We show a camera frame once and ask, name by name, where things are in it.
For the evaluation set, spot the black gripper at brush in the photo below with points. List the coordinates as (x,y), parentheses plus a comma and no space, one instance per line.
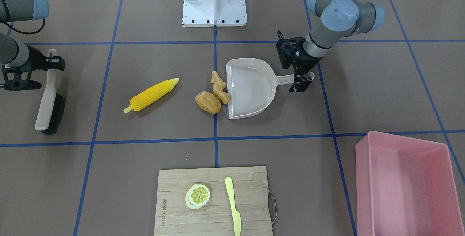
(35,59)

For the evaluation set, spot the black gripper at dustpan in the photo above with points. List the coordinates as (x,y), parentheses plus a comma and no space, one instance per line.
(306,61)

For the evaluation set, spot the beige hand brush black bristles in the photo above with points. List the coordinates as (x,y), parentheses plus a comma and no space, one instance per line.
(52,104)

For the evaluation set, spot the beige plastic dustpan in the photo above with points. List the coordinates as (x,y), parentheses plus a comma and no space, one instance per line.
(252,85)

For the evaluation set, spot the tan toy ginger root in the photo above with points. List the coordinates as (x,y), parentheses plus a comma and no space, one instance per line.
(218,88)

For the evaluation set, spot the brown toy potato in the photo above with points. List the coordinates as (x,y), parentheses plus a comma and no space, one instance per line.
(208,102)

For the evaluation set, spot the yellow toy corn cob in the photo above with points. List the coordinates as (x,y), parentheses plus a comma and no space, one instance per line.
(150,95)

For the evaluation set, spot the grey robot arm holding brush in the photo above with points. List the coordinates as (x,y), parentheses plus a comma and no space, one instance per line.
(21,10)

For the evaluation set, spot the grey robot arm holding dustpan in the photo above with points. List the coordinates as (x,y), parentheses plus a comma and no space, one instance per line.
(337,19)

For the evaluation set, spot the pink plastic bin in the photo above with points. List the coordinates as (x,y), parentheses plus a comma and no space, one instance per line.
(405,187)

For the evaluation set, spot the bamboo cutting board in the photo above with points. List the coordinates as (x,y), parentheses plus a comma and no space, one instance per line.
(174,218)

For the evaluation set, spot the yellow plastic knife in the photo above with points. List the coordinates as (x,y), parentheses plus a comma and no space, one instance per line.
(236,216)

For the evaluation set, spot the yellow lemon slices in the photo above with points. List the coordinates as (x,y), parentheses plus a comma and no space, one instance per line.
(197,196)

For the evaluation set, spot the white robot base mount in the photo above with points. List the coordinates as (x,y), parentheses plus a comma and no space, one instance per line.
(206,13)

